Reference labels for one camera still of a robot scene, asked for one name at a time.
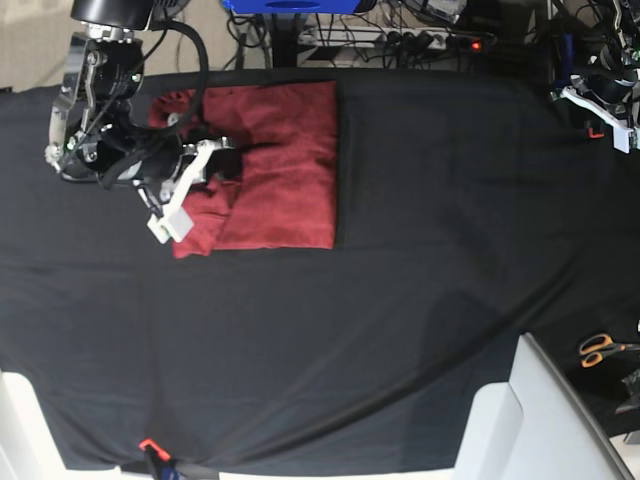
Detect orange black clamp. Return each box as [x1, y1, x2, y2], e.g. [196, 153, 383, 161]
[587, 127, 604, 139]

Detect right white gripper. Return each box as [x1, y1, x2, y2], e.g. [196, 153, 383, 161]
[134, 136, 234, 244]

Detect black stand pole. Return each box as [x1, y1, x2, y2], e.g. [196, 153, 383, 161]
[270, 13, 303, 68]

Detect red long-sleeve T-shirt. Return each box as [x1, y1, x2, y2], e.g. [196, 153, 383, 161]
[172, 81, 338, 259]

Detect blue clamp handle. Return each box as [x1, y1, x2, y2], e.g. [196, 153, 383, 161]
[560, 33, 574, 80]

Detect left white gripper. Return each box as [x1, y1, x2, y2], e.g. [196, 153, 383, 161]
[550, 74, 639, 154]

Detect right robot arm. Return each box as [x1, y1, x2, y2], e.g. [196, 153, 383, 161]
[45, 0, 235, 244]

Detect blue orange clamp bottom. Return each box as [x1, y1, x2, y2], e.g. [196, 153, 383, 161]
[138, 438, 183, 480]

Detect yellow-handled scissors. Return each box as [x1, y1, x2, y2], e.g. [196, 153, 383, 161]
[578, 333, 639, 368]

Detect black table cloth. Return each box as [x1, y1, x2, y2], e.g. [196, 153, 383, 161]
[1, 70, 639, 476]

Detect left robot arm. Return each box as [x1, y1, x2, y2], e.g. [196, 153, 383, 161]
[549, 1, 639, 154]

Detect blue box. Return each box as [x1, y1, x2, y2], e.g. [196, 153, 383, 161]
[222, 0, 360, 15]

